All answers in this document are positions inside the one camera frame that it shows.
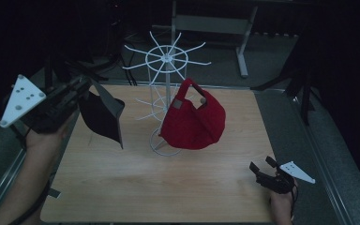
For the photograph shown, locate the person's left hand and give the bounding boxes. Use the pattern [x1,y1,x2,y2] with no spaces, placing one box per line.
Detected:
[24,111,78,158]

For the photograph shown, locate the person's right hand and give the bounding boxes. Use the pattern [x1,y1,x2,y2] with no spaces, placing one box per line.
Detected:
[268,179,299,225]

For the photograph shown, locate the red cap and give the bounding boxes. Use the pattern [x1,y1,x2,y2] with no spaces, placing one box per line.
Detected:
[158,77,227,151]

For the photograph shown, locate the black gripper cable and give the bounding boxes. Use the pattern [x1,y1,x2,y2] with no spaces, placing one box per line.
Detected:
[7,179,53,225]
[290,183,300,219]

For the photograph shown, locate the black floor cables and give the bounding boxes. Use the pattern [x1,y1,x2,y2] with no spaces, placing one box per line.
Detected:
[105,38,139,87]

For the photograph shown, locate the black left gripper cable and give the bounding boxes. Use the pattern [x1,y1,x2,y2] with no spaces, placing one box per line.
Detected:
[7,179,53,225]

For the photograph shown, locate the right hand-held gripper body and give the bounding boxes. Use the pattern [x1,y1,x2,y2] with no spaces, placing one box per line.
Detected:
[254,160,317,195]

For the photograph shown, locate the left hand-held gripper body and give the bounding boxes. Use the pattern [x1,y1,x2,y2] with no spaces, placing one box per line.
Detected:
[0,73,80,135]

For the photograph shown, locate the grey cap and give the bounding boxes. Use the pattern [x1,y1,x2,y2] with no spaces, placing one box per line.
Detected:
[77,78,127,150]

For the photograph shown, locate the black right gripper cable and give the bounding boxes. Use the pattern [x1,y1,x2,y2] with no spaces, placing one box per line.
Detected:
[290,183,300,219]

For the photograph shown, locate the white wire display rack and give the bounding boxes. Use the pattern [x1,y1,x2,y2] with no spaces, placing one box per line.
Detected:
[121,30,213,158]

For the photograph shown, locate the grey metal desk frame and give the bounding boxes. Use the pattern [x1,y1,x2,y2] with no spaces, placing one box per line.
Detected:
[151,0,260,79]

